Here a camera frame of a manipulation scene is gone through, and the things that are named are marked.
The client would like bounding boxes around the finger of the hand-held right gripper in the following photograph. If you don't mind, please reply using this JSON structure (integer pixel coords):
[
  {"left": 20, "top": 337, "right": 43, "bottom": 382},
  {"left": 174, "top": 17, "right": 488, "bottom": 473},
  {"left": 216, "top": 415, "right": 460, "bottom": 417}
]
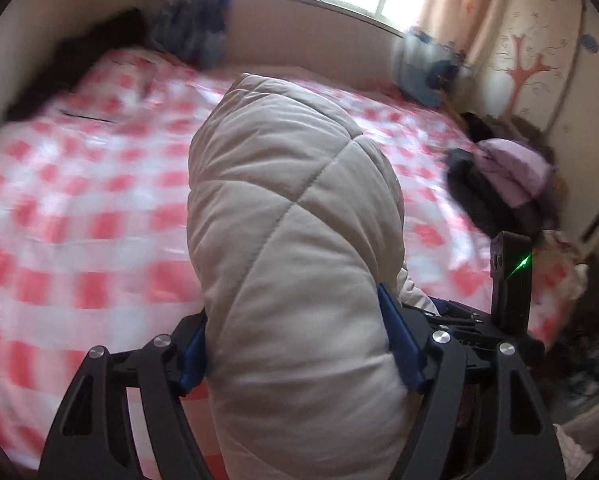
[{"left": 432, "top": 299, "right": 491, "bottom": 338}]

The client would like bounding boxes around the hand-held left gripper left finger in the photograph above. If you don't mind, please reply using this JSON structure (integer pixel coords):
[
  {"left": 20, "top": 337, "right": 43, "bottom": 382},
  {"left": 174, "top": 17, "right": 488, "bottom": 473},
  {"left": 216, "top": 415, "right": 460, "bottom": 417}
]
[{"left": 38, "top": 312, "right": 210, "bottom": 480}]

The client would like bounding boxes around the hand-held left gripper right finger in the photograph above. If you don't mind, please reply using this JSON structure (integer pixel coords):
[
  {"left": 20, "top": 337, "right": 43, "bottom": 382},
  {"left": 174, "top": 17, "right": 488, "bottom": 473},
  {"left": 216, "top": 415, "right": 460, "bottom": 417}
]
[{"left": 378, "top": 284, "right": 566, "bottom": 480}]

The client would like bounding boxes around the beige quilted coat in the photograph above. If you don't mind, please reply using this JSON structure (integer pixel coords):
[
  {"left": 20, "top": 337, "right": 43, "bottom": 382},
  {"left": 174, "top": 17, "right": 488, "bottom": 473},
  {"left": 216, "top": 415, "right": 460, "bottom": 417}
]
[{"left": 187, "top": 73, "right": 440, "bottom": 480}]

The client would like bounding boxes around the pile of clothes beside bed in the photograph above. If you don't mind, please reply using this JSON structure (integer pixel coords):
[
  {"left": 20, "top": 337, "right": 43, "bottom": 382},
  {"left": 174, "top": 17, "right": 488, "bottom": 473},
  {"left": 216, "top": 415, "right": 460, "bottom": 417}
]
[{"left": 447, "top": 147, "right": 535, "bottom": 241}]

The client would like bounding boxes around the white floral cloth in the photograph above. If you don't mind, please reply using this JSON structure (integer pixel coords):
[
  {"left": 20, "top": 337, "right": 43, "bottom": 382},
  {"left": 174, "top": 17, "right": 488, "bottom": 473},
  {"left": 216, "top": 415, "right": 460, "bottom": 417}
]
[{"left": 529, "top": 230, "right": 587, "bottom": 341}]

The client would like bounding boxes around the purple jacket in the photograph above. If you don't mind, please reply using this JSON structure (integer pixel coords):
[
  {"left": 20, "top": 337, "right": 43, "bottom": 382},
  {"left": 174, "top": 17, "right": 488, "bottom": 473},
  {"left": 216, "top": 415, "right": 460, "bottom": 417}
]
[{"left": 477, "top": 137, "right": 556, "bottom": 211}]

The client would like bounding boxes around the pink checkered plastic sheet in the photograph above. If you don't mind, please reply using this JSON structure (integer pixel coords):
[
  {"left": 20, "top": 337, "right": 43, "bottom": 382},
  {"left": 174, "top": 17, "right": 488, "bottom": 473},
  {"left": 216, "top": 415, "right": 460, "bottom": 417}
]
[{"left": 0, "top": 47, "right": 580, "bottom": 480}]

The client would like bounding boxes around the cream wardrobe with tree decal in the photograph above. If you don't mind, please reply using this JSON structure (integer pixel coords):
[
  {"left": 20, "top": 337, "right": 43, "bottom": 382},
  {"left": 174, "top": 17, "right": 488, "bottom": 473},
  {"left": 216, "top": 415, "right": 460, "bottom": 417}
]
[{"left": 474, "top": 0, "right": 599, "bottom": 261}]

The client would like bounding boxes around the black cloth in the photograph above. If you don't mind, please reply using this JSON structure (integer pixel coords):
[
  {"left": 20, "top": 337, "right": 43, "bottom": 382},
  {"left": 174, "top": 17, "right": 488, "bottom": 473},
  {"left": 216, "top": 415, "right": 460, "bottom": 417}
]
[{"left": 4, "top": 10, "right": 150, "bottom": 121}]

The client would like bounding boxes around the black charger cable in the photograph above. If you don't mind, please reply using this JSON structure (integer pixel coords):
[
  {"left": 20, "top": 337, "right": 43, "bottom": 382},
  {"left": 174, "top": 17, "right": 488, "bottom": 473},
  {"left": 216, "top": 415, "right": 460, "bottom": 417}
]
[{"left": 60, "top": 108, "right": 113, "bottom": 123}]

